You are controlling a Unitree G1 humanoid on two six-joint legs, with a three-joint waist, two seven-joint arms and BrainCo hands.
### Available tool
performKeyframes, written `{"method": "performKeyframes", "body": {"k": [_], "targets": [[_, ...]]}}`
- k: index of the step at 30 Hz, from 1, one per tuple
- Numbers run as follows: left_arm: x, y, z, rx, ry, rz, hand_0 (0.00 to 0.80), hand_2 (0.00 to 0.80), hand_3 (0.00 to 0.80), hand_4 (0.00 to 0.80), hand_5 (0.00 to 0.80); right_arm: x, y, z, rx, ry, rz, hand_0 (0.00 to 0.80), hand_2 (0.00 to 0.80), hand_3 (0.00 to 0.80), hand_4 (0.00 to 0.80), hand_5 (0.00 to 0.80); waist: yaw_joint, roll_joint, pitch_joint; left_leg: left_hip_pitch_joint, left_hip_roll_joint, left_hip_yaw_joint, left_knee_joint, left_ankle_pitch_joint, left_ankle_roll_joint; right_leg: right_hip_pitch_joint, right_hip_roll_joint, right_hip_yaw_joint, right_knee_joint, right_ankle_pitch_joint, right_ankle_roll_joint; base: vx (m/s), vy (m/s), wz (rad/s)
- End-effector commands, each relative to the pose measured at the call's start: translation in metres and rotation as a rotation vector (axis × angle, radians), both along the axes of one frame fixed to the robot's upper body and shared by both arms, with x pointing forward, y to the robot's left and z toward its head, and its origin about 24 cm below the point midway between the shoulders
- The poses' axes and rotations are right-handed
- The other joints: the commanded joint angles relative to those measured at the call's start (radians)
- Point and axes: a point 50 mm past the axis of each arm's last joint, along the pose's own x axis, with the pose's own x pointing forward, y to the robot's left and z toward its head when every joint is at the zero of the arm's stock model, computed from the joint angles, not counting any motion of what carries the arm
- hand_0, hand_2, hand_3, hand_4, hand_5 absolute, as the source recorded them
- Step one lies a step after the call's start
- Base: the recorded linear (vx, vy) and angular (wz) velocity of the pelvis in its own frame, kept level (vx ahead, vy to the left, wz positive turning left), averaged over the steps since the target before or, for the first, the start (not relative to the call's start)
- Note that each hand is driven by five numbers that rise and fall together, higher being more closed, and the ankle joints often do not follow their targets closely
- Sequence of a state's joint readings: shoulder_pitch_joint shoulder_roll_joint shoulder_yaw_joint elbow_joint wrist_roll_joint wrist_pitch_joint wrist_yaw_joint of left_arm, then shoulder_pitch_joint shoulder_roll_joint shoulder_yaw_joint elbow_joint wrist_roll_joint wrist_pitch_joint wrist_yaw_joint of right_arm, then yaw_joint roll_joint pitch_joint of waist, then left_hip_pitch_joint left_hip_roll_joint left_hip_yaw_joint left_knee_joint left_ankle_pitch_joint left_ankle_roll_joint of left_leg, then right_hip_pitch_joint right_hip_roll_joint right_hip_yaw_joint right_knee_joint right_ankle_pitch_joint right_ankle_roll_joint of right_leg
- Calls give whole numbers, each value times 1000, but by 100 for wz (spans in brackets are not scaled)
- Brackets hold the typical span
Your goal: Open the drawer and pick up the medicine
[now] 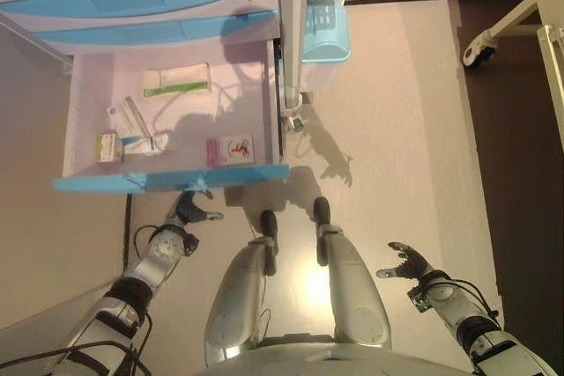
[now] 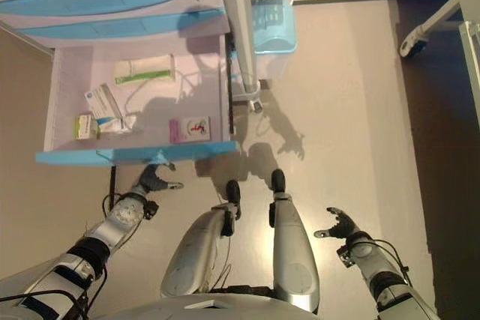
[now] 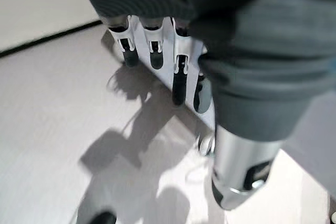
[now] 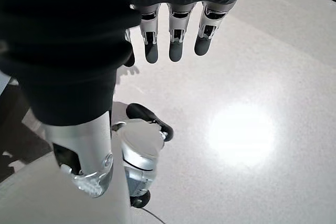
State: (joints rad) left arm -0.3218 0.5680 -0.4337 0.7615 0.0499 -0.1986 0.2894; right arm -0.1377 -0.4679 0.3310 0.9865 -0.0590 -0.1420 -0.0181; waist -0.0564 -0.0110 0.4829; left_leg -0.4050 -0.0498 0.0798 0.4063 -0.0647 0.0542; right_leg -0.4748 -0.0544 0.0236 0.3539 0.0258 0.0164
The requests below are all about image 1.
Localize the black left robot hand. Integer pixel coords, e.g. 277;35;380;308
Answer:
169;188;225;230

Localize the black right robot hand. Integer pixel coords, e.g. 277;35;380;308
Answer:
375;241;435;283

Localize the green white medicine box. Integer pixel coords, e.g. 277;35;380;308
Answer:
94;131;125;164

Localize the pink box red figure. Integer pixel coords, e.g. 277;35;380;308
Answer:
205;132;256;169

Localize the white blue printed packet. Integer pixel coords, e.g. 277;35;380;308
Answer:
124;133;171;157

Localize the clear plastic tubing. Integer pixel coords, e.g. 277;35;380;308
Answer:
152;80;230;135

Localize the clear plastic wrapped package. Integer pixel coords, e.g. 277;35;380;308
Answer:
105;96;153;148

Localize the white packet green stripe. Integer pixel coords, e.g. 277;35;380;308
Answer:
140;62;212;100

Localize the cart caster wheel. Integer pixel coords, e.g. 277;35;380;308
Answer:
281;102;308;133

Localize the light blue waste bin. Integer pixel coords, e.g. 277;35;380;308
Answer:
301;0;353;64

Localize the white medical cart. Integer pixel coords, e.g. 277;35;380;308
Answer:
0;0;309;130

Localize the bed caster wheel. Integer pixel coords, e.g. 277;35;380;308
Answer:
462;39;497;70

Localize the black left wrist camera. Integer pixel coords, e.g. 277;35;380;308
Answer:
182;232;200;257

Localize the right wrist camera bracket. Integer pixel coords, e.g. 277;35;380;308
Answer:
407;287;431;312

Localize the white hospital bed frame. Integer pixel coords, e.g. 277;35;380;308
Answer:
461;0;564;135

